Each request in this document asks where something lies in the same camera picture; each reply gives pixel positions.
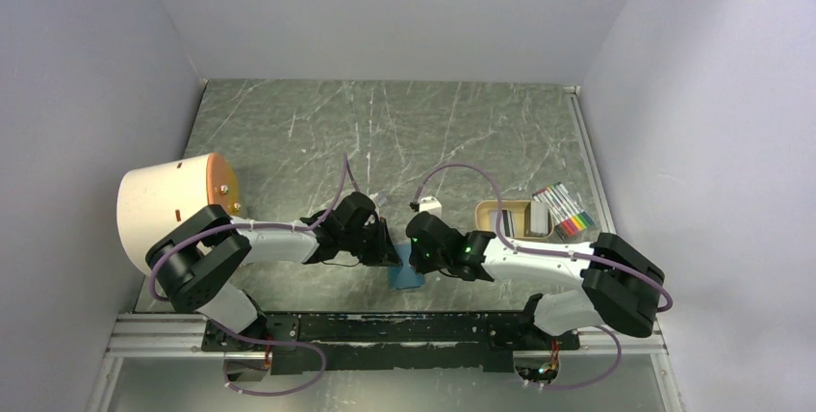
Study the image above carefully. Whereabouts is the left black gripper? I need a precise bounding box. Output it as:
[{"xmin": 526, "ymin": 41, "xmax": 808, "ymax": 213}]
[{"xmin": 342, "ymin": 218, "xmax": 403, "ymax": 268}]

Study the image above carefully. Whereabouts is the blue leather card holder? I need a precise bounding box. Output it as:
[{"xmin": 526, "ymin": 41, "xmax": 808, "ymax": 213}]
[{"xmin": 387, "ymin": 244, "xmax": 425, "ymax": 291}]

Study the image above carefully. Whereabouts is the grey striped loose card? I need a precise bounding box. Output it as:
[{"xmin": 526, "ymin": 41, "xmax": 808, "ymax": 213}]
[{"xmin": 488, "ymin": 209, "xmax": 516, "ymax": 238}]

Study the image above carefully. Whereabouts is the tan card tray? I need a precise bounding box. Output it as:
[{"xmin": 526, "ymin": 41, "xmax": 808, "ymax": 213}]
[{"xmin": 474, "ymin": 200, "xmax": 554, "ymax": 242}]

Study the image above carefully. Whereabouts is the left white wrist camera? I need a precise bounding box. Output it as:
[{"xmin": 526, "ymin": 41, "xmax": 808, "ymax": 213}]
[{"xmin": 369, "ymin": 192, "xmax": 388, "ymax": 208}]

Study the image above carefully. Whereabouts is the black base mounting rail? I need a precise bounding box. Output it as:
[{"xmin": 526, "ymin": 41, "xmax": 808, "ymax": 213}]
[{"xmin": 201, "ymin": 310, "xmax": 580, "ymax": 375}]

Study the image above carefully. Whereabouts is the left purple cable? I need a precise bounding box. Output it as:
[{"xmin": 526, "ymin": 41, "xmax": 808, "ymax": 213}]
[{"xmin": 147, "ymin": 153, "xmax": 362, "ymax": 398}]

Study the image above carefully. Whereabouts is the credit cards stack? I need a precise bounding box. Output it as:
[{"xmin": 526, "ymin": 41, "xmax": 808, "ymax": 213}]
[{"xmin": 527, "ymin": 200, "xmax": 551, "ymax": 237}]

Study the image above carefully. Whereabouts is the coloured marker pack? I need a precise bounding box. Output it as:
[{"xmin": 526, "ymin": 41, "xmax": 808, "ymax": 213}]
[{"xmin": 532, "ymin": 182, "xmax": 595, "ymax": 239}]

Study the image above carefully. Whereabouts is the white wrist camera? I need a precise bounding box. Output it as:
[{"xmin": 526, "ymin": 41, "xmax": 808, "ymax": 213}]
[
  {"xmin": 369, "ymin": 192, "xmax": 388, "ymax": 208},
  {"xmin": 409, "ymin": 195, "xmax": 443, "ymax": 218}
]

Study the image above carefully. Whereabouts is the cream cylindrical container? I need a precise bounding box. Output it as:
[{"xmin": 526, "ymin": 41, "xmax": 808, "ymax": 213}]
[{"xmin": 116, "ymin": 152, "xmax": 246, "ymax": 275}]

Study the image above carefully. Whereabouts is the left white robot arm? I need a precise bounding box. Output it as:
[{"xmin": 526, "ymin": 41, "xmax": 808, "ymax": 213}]
[{"xmin": 143, "ymin": 192, "xmax": 401, "ymax": 350}]

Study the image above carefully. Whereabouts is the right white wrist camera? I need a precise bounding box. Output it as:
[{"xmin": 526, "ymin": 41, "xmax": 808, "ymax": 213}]
[{"xmin": 409, "ymin": 195, "xmax": 443, "ymax": 218}]

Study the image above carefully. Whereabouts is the purple cable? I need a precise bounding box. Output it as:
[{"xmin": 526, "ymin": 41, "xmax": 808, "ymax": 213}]
[
  {"xmin": 411, "ymin": 163, "xmax": 676, "ymax": 393},
  {"xmin": 147, "ymin": 153, "xmax": 362, "ymax": 398}
]

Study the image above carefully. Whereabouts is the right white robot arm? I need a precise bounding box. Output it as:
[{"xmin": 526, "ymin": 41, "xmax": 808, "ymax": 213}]
[{"xmin": 405, "ymin": 212, "xmax": 665, "ymax": 348}]

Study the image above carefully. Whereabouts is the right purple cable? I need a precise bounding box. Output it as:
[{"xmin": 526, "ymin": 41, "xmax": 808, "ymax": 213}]
[{"xmin": 411, "ymin": 163, "xmax": 676, "ymax": 393}]

